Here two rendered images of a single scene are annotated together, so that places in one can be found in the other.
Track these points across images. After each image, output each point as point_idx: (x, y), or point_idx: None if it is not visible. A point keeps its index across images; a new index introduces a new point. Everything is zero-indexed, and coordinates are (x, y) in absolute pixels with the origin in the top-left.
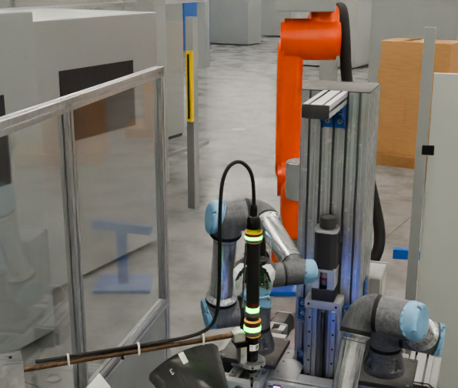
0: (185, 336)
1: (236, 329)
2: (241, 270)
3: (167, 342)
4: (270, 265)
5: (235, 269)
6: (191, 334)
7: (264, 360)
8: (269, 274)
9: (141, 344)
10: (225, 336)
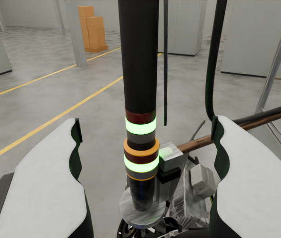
0: (242, 117)
1: (172, 155)
2: (220, 140)
3: (262, 118)
4: (6, 228)
5: (260, 143)
6: (236, 119)
7: (121, 199)
8: (73, 119)
9: None
10: (187, 142)
